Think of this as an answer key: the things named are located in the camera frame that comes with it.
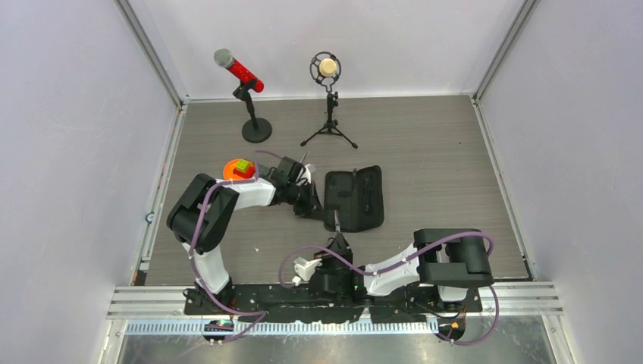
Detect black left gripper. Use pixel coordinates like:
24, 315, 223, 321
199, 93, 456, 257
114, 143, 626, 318
285, 180, 328, 222

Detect black tool pouch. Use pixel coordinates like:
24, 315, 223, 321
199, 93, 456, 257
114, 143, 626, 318
324, 165, 385, 233

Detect silver thinning scissors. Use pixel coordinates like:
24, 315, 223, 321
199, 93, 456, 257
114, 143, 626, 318
334, 210, 341, 237

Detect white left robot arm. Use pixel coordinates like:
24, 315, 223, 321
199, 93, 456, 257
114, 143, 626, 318
166, 156, 324, 314

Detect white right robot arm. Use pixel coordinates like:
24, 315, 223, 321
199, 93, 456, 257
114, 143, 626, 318
296, 228, 495, 312

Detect red toy block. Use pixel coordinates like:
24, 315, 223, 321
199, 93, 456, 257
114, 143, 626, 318
233, 162, 256, 179

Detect lime green toy brick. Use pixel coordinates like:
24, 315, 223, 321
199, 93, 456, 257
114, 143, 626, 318
235, 159, 252, 173

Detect orange curved toy slide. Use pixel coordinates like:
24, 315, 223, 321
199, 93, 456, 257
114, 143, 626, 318
223, 158, 256, 180

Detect black tripod microphone stand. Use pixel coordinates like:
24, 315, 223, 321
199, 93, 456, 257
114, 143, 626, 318
300, 92, 359, 149

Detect black round-base microphone stand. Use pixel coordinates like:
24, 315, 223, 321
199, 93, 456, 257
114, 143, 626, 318
233, 80, 272, 143

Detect beige condenser microphone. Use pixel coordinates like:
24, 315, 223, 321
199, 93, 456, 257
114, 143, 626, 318
309, 51, 341, 84

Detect red handheld microphone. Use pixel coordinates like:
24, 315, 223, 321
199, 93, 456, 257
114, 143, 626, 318
213, 49, 265, 93

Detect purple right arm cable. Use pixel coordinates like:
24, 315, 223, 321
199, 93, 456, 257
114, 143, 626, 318
278, 231, 500, 347

